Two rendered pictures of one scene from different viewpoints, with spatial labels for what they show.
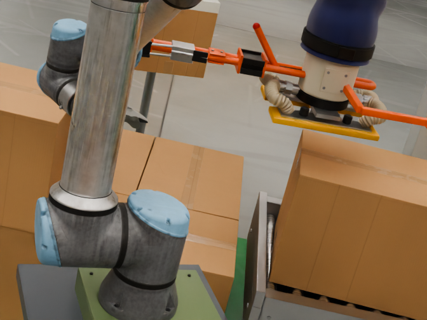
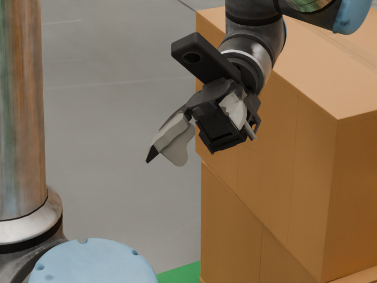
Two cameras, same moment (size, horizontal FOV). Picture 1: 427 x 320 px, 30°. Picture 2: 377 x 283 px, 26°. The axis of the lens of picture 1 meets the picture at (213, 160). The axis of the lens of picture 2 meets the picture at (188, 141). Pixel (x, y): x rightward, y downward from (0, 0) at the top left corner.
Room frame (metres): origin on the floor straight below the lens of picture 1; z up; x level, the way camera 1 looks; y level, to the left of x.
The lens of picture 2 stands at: (1.39, -0.60, 1.68)
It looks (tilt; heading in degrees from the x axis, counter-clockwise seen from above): 31 degrees down; 65
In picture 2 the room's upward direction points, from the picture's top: straight up
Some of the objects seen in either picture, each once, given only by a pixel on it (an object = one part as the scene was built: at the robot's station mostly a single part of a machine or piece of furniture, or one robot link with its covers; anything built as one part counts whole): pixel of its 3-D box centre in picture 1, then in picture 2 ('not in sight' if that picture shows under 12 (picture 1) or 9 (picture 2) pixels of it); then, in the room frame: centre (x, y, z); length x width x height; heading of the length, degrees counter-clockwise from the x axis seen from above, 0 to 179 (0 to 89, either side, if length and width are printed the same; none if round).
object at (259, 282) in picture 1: (260, 243); not in sight; (2.43, -0.23, 0.58); 0.70 x 0.03 x 0.06; 2
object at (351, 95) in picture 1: (272, 79); not in sight; (2.27, -0.11, 1.22); 0.93 x 0.30 x 0.04; 100
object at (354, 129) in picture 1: (325, 119); not in sight; (2.33, -0.30, 1.11); 0.34 x 0.10 x 0.05; 100
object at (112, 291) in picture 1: (142, 284); not in sight; (1.59, 0.10, 0.86); 0.19 x 0.19 x 0.10
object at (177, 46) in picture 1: (182, 51); not in sight; (2.34, 0.17, 1.21); 0.07 x 0.07 x 0.04; 10
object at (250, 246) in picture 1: (252, 268); not in sight; (2.43, -0.22, 0.47); 0.70 x 0.03 x 0.15; 2
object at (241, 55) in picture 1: (250, 62); not in sight; (2.38, -0.04, 1.22); 0.10 x 0.08 x 0.06; 10
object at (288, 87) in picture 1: (322, 96); not in sight; (2.42, -0.29, 1.15); 0.34 x 0.25 x 0.06; 100
